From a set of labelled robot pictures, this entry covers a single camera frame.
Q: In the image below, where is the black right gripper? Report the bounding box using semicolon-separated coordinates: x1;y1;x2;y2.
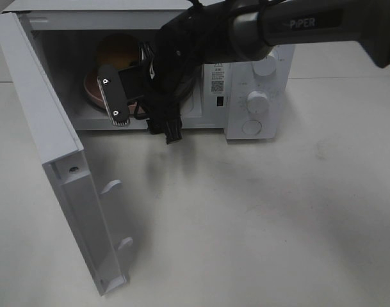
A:
133;43;188;144

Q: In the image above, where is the burger with lettuce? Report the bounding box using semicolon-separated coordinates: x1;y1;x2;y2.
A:
95;33;140;72

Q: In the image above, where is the pink round plate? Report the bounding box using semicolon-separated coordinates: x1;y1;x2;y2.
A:
82;70;140;111

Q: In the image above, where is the round white door release button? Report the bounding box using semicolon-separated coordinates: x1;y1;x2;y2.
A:
241;120;262;136

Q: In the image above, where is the white microwave door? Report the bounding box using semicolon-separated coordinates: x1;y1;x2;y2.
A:
0;13;127;295

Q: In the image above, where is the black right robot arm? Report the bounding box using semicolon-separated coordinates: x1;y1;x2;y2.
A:
139;1;390;143

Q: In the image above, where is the white microwave oven body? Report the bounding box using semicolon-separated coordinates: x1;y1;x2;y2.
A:
0;1;295;144

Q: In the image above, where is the lower white timer knob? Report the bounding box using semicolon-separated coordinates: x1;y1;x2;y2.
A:
246;91;269;114

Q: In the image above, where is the upper white power knob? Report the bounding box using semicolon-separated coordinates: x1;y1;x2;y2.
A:
252;52;277;77

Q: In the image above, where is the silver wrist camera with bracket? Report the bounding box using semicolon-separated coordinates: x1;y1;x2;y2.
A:
97;64;144;127

